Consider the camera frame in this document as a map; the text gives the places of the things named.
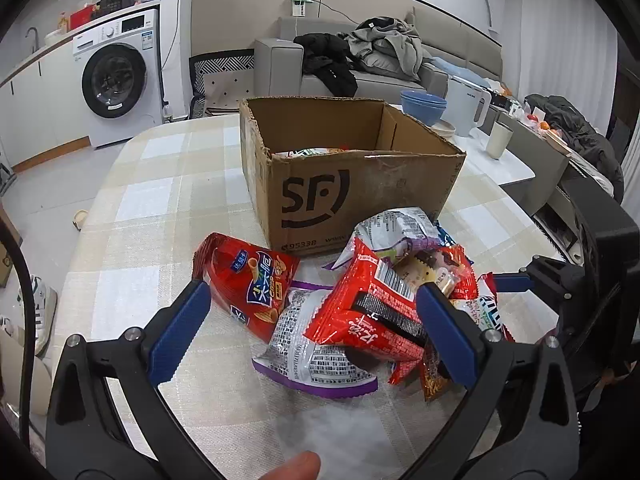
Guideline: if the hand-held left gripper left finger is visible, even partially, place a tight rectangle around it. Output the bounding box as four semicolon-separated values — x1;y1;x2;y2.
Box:
45;279;213;480

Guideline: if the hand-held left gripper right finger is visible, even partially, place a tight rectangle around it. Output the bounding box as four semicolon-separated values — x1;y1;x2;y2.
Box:
400;282;584;480

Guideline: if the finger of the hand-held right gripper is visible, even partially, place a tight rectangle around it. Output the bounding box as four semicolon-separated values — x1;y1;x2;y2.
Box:
479;270;538;295

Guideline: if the red white blue snack packet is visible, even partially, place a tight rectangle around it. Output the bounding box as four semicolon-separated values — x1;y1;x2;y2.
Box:
450;275;516;343

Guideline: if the red chocolate print packet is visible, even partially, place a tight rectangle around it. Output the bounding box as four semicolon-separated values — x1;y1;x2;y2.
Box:
435;242;496;311

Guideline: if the brown snack packet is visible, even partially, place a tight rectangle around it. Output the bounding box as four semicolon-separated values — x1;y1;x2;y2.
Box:
419;345;453;402

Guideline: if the small cream biscuit packet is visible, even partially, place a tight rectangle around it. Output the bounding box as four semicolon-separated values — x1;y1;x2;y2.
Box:
395;252;458;296

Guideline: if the red cone snack bag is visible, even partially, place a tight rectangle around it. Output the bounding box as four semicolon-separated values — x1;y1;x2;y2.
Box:
192;232;301;343

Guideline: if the red wafer packet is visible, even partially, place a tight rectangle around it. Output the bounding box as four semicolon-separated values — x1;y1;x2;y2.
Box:
317;237;436;386

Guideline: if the silver purple snack bag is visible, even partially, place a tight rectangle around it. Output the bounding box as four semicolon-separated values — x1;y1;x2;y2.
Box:
251;280;379;400
334;207;441;271

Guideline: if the brown cardboard box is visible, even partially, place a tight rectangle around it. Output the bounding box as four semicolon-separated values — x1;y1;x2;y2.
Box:
239;96;467;259

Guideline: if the person's left hand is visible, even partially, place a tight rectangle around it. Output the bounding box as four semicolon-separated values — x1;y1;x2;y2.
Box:
260;451;322;480

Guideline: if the white side table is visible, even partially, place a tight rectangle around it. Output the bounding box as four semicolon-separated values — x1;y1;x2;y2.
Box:
390;105;536;186

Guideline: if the checked tablecloth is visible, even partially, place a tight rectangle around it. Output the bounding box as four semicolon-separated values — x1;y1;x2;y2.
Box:
65;105;561;480

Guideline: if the white sneaker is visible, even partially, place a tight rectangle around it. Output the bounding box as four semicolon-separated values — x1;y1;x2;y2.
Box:
17;275;58;356

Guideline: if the cream cup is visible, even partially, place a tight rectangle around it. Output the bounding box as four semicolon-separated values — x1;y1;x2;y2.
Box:
487;121;516;160

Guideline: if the dark green jacket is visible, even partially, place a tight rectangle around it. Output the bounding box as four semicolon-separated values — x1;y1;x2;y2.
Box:
524;94;626;201

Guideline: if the white electric kettle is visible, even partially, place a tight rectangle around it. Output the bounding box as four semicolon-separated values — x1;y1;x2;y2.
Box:
446;75;493;138

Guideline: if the cardboard box on floor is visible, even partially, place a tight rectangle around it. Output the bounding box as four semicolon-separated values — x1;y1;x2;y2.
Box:
0;205;23;288

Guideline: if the stack of blue bowls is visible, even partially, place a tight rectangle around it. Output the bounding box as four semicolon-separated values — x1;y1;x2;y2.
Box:
400;90;448;127

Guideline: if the light blue pillow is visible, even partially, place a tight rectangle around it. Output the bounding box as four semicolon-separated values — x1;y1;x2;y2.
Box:
430;56;486;86

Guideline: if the white washing machine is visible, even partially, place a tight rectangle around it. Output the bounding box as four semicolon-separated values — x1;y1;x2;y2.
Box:
72;7;166;150

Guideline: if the white kitchen counter cabinet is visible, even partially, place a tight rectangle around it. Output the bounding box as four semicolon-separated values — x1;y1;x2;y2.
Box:
0;35;93;168

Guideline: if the grey jacket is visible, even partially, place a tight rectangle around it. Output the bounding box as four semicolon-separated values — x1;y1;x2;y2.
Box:
345;17;426;83

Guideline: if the grey sofa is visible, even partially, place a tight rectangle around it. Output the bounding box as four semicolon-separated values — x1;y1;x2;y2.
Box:
254;7;503;111

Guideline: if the black jacket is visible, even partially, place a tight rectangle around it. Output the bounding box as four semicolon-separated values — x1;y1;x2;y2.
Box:
293;32;359;96

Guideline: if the red box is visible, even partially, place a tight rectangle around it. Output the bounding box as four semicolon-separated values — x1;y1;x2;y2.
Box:
69;7;98;32

